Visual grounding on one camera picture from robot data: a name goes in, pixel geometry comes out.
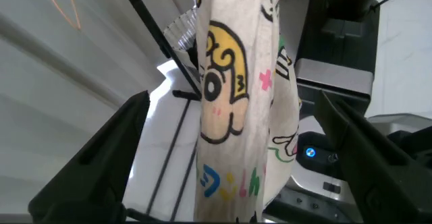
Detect white curtain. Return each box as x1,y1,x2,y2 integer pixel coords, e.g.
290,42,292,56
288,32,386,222
0,0,200,215

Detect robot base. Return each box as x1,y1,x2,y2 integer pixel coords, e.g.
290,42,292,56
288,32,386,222
263,0,432,223

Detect cream printed garment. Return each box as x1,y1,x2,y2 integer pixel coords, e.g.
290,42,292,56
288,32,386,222
193,0,302,223

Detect black clothes rack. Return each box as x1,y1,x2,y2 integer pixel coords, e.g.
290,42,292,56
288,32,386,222
116,0,203,223

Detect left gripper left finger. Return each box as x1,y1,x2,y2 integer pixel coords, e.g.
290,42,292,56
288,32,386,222
28,89,151,223

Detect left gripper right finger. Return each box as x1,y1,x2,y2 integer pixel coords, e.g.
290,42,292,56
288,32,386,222
313,88,432,223

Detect white laundry basket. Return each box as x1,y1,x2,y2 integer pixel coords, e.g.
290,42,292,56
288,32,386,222
163,7,200,72

